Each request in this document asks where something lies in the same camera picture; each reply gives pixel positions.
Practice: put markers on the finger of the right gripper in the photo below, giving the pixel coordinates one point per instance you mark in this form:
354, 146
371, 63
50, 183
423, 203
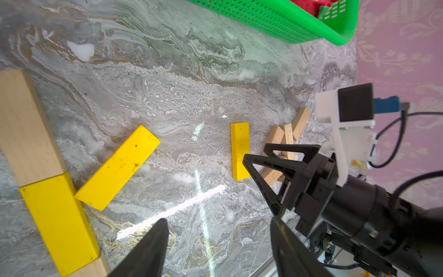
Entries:
309, 163
271, 198

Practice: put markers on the yellow block diagonal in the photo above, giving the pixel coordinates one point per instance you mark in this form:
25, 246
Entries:
61, 222

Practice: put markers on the red dragon fruit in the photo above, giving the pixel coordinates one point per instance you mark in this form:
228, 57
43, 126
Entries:
316, 8

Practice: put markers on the green plastic basket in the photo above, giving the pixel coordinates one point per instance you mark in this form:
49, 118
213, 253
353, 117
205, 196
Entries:
288, 22

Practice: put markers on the natural block cluster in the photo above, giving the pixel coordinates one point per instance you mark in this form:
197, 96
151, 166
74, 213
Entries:
275, 136
300, 122
289, 140

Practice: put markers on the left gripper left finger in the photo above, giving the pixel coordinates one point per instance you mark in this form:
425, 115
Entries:
147, 258

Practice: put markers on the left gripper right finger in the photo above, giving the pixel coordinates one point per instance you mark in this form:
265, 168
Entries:
292, 258

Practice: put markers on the natural block cluster horizontal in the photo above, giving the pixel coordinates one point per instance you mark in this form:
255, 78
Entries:
271, 176

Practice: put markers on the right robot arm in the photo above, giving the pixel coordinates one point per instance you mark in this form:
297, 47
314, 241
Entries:
385, 233

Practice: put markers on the natural wooden block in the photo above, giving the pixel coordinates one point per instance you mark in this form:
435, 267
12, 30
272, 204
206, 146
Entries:
97, 268
26, 136

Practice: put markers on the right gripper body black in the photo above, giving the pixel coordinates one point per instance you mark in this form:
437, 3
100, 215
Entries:
310, 184

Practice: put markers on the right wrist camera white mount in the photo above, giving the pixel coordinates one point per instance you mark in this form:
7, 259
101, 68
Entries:
351, 112

